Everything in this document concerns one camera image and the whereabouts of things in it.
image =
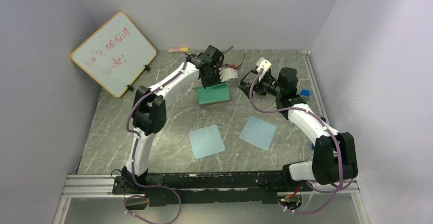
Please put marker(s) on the brown sunglasses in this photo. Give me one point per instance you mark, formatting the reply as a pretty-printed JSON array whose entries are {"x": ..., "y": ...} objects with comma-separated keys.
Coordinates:
[{"x": 231, "y": 65}]

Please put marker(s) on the aluminium frame rail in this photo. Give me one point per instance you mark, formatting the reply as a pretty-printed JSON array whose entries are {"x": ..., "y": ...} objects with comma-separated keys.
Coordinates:
[{"x": 88, "y": 199}]

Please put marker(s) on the yellow framed whiteboard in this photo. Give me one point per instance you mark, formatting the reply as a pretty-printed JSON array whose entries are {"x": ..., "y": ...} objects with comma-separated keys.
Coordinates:
[{"x": 115, "y": 55}]

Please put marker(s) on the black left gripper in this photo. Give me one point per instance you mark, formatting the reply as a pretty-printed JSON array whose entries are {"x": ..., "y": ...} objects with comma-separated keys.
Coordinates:
[{"x": 206, "y": 84}]

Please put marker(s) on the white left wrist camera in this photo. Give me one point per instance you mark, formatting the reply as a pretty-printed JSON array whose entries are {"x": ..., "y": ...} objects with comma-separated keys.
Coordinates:
[{"x": 227, "y": 73}]

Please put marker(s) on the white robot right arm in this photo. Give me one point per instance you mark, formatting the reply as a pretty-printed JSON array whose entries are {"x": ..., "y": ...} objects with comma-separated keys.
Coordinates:
[{"x": 334, "y": 159}]

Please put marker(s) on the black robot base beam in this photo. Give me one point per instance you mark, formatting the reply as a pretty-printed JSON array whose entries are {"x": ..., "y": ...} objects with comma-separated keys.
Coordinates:
[{"x": 163, "y": 189}]

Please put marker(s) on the blue whiteboard eraser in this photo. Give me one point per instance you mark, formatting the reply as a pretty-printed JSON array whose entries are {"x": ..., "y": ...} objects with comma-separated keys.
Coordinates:
[{"x": 305, "y": 94}]

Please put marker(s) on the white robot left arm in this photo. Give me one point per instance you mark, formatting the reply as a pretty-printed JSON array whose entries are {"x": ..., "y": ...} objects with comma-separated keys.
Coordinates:
[{"x": 148, "y": 115}]

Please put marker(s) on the pink yellow marker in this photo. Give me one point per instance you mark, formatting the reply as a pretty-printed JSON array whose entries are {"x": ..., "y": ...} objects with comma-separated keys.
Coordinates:
[{"x": 178, "y": 50}]

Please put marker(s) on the green lined glasses case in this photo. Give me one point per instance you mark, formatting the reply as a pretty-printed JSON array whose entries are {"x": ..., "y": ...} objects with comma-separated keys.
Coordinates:
[{"x": 211, "y": 95}]

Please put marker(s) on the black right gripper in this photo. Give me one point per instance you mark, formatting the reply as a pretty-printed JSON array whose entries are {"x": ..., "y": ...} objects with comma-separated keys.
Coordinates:
[{"x": 247, "y": 88}]

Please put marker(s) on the light blue cloth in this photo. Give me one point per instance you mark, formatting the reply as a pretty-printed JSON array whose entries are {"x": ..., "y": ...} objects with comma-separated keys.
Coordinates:
[
  {"x": 206, "y": 141},
  {"x": 258, "y": 133}
]

